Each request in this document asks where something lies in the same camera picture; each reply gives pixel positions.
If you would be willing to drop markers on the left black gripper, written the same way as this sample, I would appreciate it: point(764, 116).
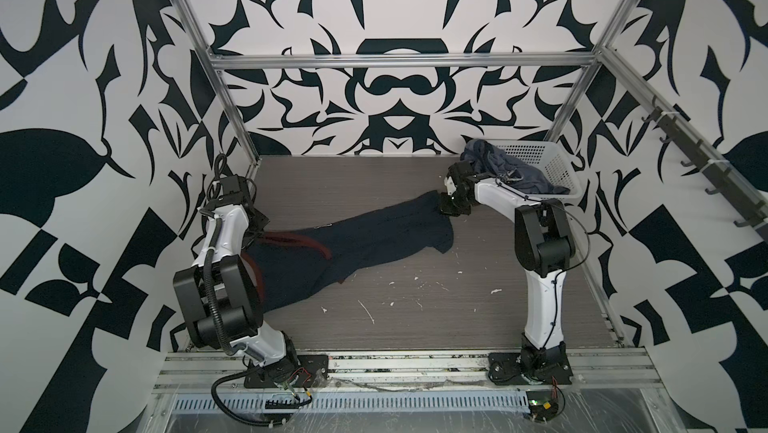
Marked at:
point(261, 220)

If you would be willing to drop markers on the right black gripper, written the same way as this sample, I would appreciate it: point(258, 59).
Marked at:
point(443, 208)

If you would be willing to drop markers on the navy tank top red trim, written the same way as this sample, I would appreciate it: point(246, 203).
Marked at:
point(292, 266)

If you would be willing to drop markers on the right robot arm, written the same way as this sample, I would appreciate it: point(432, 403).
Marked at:
point(544, 246)

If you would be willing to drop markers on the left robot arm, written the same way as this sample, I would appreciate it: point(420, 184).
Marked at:
point(218, 294)

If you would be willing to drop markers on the blue-grey tank top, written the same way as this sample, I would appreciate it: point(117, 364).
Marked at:
point(484, 157)

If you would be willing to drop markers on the white plastic laundry basket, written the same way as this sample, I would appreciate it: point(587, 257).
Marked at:
point(550, 159)

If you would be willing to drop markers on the small green circuit board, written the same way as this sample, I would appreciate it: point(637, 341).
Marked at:
point(545, 406)

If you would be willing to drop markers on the aluminium frame crossbar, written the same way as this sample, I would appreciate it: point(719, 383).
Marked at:
point(405, 60)

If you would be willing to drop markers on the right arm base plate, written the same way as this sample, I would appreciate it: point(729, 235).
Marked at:
point(529, 367)

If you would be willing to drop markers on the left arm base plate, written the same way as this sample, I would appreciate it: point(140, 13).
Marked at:
point(302, 373)

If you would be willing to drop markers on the white slotted cable duct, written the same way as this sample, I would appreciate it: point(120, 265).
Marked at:
point(515, 402)

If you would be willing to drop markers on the wall hook rail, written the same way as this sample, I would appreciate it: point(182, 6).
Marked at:
point(701, 157)

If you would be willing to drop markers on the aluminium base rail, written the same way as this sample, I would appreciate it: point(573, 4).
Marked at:
point(390, 370)

